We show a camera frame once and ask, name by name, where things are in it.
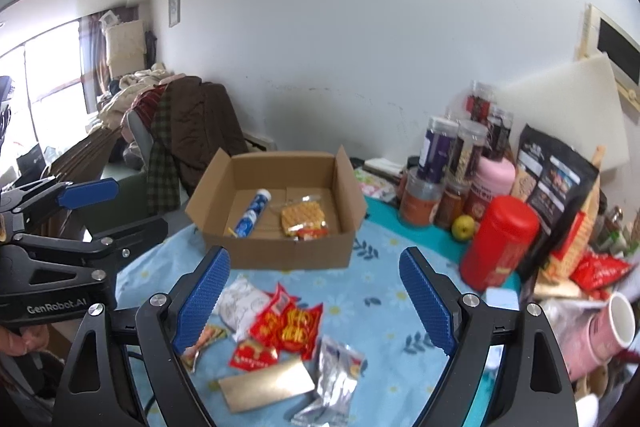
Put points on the brown snack packet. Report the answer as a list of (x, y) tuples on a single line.
[(205, 339)]

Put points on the brown jacket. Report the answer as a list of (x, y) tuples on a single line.
[(200, 127)]

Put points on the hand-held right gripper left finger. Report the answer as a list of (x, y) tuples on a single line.
[(202, 302)]

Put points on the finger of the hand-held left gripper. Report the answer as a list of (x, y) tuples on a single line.
[(92, 194), (140, 232)]

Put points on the black printed pouch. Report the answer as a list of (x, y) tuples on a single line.
[(555, 177)]

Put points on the purple curtain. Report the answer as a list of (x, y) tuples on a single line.
[(92, 62)]

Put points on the jar of brown powder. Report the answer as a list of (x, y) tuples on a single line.
[(450, 207)]

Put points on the person's left hand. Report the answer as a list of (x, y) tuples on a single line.
[(25, 339)]

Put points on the cream framed wall panel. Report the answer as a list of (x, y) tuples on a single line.
[(615, 42)]

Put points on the grey chair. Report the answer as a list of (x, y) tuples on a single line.
[(137, 137)]

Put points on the large red snack packet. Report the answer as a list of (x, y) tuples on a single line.
[(290, 327)]

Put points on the clear jar with black label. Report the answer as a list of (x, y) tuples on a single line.
[(500, 132)]

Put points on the pile of clothes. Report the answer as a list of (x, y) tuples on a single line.
[(130, 92)]

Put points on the clear jar with red contents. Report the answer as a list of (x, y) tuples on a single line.
[(480, 102)]

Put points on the light blue power bank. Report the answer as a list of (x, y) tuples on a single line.
[(500, 299)]

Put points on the pink canister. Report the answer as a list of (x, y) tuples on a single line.
[(492, 177)]

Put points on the floral printed packet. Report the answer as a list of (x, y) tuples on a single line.
[(375, 184)]

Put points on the silver foil snack packet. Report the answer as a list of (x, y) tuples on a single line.
[(335, 372)]

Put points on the wide jar of orange powder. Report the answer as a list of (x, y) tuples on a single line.
[(420, 202)]

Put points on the white snack packet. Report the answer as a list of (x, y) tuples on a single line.
[(240, 302)]

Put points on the clear bag of yellow crackers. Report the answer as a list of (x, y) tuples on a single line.
[(302, 214)]

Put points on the clear jar of grains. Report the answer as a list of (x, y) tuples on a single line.
[(465, 152)]

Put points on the white chopstick packet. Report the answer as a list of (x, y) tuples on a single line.
[(384, 165)]

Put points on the gold box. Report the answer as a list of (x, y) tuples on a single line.
[(265, 384)]

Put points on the small wall picture frame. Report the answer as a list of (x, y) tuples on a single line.
[(174, 4)]

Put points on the white foam board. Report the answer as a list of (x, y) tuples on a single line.
[(560, 107)]

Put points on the yellow apple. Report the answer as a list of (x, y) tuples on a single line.
[(462, 227)]

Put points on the brown cardboard box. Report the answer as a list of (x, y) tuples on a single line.
[(280, 257)]

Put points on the stack of brown cardboard sheets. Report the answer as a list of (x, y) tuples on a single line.
[(85, 152)]

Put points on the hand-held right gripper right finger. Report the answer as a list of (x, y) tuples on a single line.
[(425, 302)]

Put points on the red snack bag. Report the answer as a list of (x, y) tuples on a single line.
[(600, 269)]

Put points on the red canister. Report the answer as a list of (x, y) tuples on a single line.
[(500, 242)]

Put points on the clear jar with blue label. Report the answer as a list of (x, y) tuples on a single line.
[(435, 149)]

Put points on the small red heart packet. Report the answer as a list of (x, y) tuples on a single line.
[(252, 354)]

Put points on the dark green seat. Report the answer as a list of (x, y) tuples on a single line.
[(130, 197)]

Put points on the blue tablet tube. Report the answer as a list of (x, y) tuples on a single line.
[(252, 213)]

